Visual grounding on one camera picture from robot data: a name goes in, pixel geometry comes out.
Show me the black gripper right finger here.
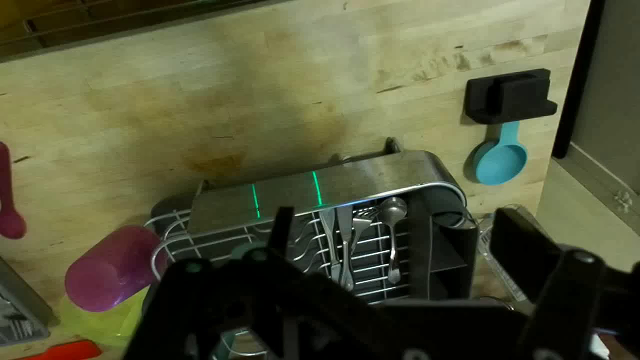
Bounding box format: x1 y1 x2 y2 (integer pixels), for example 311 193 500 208
490 207 640 360

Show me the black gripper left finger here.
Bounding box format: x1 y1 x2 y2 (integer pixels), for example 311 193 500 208
123 205 402 360

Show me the purple plastic cup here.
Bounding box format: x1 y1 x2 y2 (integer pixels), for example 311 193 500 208
64 225 170 315

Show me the steel fork in rack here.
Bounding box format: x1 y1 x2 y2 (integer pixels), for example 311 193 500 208
319 207 357 292

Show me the steel spoon in rack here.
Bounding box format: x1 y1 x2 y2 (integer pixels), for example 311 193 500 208
378 197 411 286

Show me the steel dish drying rack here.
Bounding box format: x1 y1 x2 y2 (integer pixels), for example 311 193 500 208
144 136 482 309

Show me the yellow-green plastic plate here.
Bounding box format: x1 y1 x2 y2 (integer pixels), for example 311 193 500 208
57 286 152 351

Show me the blue measuring scoop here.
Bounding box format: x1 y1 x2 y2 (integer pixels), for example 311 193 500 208
472 120 531 188

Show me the red silicone spatula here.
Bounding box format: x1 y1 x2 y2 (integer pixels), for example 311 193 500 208
16 339 104 360

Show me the grey cutlery tray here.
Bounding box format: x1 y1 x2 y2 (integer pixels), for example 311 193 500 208
0 259 61 348

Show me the black plastic block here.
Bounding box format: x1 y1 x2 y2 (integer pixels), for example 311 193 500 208
464 69 561 126

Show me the magenta plastic spoon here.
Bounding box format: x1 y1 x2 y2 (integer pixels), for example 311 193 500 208
0 140 29 242

